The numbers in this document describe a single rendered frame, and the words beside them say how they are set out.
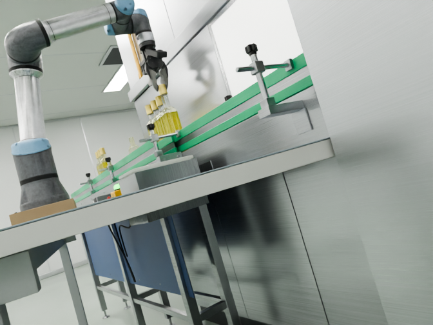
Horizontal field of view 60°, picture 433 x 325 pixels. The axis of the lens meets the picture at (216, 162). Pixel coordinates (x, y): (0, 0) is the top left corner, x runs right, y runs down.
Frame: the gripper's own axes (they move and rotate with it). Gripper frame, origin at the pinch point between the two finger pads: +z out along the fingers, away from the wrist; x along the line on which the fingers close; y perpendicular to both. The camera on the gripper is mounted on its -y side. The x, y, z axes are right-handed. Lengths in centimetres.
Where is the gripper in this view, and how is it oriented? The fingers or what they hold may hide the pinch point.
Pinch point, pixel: (162, 87)
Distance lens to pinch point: 162.5
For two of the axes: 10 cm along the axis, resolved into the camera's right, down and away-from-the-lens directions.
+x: -8.1, 2.1, -5.4
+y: -5.1, 2.0, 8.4
